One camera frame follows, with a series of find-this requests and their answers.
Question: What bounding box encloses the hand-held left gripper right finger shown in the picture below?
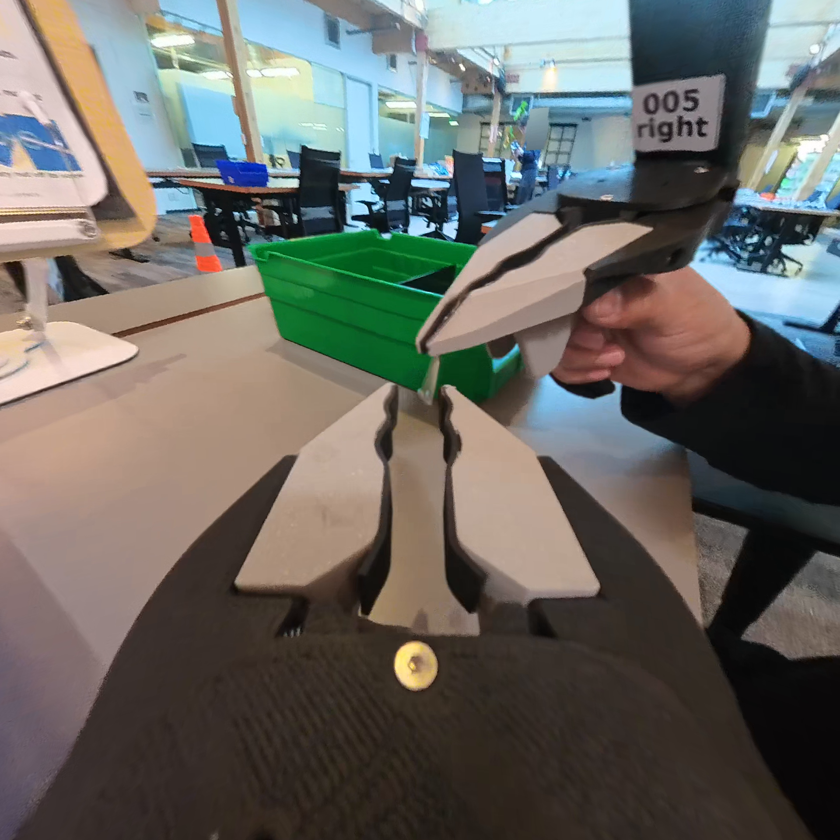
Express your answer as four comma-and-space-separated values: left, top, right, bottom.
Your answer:
438, 385, 601, 614

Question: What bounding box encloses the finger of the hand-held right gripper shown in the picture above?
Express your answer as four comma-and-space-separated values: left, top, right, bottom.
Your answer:
427, 211, 567, 332
415, 223, 652, 380

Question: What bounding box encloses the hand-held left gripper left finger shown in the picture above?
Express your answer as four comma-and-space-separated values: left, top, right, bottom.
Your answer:
234, 382, 400, 616

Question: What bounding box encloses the green plastic bin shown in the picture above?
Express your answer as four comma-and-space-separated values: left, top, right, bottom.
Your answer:
248, 230, 526, 403

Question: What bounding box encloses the person's right forearm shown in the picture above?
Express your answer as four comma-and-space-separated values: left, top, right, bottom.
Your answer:
620, 311, 840, 506

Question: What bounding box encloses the person's right hand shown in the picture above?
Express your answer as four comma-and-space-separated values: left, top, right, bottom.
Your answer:
551, 269, 752, 404

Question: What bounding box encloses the group of black office chairs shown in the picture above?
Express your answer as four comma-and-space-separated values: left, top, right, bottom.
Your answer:
192, 143, 572, 247

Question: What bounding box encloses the long wooden office table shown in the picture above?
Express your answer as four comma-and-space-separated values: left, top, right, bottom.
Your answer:
147, 167, 358, 266

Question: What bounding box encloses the black office chair armrest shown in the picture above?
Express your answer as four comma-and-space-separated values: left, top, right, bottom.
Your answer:
692, 453, 840, 641

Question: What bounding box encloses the small blue crate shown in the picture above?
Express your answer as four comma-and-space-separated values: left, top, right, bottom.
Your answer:
217, 159, 270, 186

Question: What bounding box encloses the orange traffic cone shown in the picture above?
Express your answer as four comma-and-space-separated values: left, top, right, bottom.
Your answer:
188, 214, 224, 274

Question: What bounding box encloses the black backing board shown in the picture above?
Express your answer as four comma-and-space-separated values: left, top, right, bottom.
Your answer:
79, 39, 144, 223

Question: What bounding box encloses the printed instruction sheet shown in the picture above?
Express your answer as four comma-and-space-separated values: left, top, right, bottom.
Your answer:
0, 0, 109, 211

